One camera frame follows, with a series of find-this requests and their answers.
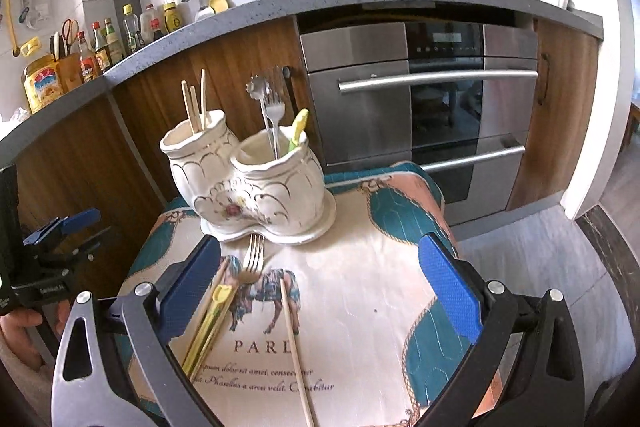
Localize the person's left hand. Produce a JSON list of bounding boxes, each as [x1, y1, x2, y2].
[[0, 304, 71, 370]]

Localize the wooden base cabinet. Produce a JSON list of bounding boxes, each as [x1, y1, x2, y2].
[[0, 14, 326, 303]]

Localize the yellow cooking oil bottle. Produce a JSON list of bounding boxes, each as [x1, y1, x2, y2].
[[21, 38, 66, 114]]

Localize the stainless steel oven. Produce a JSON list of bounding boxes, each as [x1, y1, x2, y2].
[[298, 21, 540, 208]]

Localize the silver utensil with flower end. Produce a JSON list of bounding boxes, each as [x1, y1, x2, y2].
[[246, 76, 276, 158]]

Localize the yellow plastic utensil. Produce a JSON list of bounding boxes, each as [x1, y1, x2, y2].
[[181, 284, 236, 375], [287, 108, 311, 152]]

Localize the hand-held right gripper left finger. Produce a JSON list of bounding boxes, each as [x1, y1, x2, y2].
[[50, 234, 223, 427]]

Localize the wooden chair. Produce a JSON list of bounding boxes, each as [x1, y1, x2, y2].
[[625, 102, 640, 152]]

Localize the narrow wooden cabinet door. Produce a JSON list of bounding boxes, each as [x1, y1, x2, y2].
[[507, 19, 600, 212]]

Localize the white condiment bottle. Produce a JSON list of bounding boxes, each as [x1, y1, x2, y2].
[[140, 4, 158, 42]]

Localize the hanging clear kitchen tool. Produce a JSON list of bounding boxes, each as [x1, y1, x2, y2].
[[20, 0, 47, 30]]

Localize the wooden knife block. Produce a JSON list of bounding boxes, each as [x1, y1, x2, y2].
[[50, 34, 83, 92]]

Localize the red cap sauce bottle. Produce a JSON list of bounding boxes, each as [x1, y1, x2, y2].
[[77, 32, 98, 82]]

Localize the yellow lid jar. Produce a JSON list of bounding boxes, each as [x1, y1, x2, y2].
[[161, 3, 183, 32]]

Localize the white floral ceramic utensil holder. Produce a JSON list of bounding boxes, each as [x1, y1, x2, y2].
[[160, 109, 326, 238]]

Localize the white ceramic holder tray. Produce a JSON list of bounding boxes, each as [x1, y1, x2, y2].
[[200, 189, 337, 244]]

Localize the dark sauce bottle yellow label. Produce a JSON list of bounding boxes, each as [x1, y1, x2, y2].
[[91, 22, 112, 72]]

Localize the hanging yellow long spoon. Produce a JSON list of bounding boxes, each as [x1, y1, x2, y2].
[[4, 0, 22, 58]]

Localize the printed teal and cream cloth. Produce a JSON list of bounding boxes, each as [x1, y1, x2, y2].
[[117, 162, 461, 427]]

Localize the orange handled scissors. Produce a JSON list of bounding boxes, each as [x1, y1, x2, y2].
[[62, 19, 81, 48]]

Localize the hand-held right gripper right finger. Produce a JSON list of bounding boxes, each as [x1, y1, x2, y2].
[[415, 232, 586, 427]]

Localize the yellow cap clear bottle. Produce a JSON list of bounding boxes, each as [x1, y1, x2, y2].
[[122, 4, 141, 55]]

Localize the gold metal fork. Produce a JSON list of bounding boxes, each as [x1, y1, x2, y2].
[[237, 234, 266, 285]]

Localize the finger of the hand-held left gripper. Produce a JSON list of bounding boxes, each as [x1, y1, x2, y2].
[[22, 208, 102, 247], [37, 227, 113, 270]]

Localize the green cap sauce bottle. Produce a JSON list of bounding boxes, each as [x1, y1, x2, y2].
[[102, 18, 123, 65]]

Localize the silver metal fork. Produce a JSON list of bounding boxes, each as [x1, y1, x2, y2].
[[264, 89, 287, 158]]

